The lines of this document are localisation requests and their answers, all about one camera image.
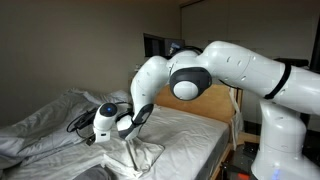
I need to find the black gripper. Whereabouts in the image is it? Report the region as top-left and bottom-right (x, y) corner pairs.
(85, 135), (97, 147)

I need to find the white cloth with green print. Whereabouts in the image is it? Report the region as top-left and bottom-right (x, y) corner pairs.
(101, 136), (166, 180)

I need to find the white pillow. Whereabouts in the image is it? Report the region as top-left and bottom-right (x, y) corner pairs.
(83, 89), (133, 107)

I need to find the white crumpled duvet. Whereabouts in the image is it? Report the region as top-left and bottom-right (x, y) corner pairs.
(0, 88), (131, 171)

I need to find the large black monitor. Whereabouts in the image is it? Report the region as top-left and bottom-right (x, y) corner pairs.
(143, 32), (166, 58)

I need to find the white plastic bag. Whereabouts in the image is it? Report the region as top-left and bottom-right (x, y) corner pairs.
(228, 87), (246, 151)

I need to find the black side table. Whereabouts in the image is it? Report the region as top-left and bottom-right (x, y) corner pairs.
(219, 141), (264, 180)

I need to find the black mounted device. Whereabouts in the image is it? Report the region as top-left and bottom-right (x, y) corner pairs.
(274, 57), (310, 68)

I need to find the black velcro strap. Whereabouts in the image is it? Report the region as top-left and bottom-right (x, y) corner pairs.
(263, 63), (292, 100)

